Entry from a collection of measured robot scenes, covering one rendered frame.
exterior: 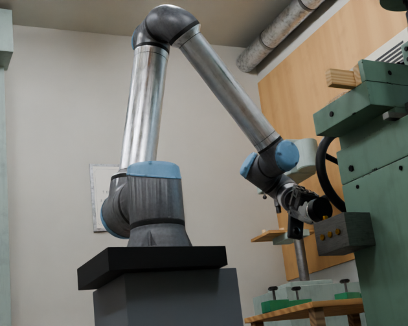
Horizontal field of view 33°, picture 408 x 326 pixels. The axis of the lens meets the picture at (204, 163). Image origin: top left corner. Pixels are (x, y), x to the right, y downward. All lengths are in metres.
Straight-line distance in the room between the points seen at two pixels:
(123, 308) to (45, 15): 3.34
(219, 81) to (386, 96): 0.66
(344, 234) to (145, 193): 0.54
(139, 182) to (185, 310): 0.37
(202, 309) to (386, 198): 0.52
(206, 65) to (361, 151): 0.65
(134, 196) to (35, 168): 2.69
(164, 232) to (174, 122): 3.15
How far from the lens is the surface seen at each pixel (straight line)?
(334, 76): 1.61
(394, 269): 1.61
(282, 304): 3.13
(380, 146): 1.64
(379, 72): 1.66
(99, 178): 4.55
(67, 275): 4.37
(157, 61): 2.19
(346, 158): 1.73
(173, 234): 1.79
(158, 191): 1.81
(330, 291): 3.95
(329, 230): 1.65
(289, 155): 2.14
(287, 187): 2.21
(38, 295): 4.32
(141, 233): 1.80
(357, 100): 1.63
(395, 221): 1.60
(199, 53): 2.13
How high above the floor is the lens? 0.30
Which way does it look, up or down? 17 degrees up
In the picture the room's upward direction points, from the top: 7 degrees counter-clockwise
